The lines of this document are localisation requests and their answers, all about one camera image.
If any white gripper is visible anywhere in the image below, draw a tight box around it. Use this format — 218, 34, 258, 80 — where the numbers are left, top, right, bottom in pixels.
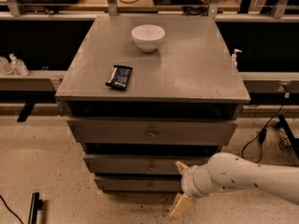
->
170, 161, 215, 217

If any grey drawer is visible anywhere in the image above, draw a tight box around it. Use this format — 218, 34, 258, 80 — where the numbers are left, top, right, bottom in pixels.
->
94, 176, 181, 192
67, 118, 237, 146
83, 154, 208, 175

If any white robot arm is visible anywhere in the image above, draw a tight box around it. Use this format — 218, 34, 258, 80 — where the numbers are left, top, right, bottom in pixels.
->
170, 152, 299, 217

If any grey bottom drawer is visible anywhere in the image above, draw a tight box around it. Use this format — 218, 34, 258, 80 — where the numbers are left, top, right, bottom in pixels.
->
94, 176, 181, 192

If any grey top drawer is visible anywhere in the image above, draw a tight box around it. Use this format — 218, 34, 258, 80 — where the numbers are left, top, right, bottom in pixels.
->
67, 118, 237, 146

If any grey drawer cabinet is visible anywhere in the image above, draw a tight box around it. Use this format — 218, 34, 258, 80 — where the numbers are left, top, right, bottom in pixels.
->
56, 14, 249, 179

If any black stand leg right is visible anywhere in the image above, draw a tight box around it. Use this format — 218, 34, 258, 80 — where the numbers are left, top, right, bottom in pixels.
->
278, 115, 299, 159

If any small pump bottle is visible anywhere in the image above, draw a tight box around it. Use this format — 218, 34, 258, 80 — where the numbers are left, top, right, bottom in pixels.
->
231, 49, 243, 67

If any black stand foot left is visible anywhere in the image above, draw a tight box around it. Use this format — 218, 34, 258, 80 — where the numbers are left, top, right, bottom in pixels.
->
28, 192, 44, 224

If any white ceramic bowl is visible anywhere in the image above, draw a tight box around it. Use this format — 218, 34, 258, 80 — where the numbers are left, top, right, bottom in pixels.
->
131, 24, 165, 52

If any clear plastic bottle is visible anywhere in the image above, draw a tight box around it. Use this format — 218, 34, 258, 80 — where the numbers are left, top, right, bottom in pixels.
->
0, 57, 13, 75
9, 53, 29, 77

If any black floor cable right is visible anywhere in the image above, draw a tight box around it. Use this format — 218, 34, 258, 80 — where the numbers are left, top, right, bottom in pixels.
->
241, 91, 292, 164

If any black bracket leg left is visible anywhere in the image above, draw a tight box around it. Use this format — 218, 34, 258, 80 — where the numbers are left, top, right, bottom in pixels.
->
17, 101, 36, 122

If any black cable bottom left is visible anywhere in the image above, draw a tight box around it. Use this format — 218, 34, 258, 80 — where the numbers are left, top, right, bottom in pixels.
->
0, 194, 25, 224

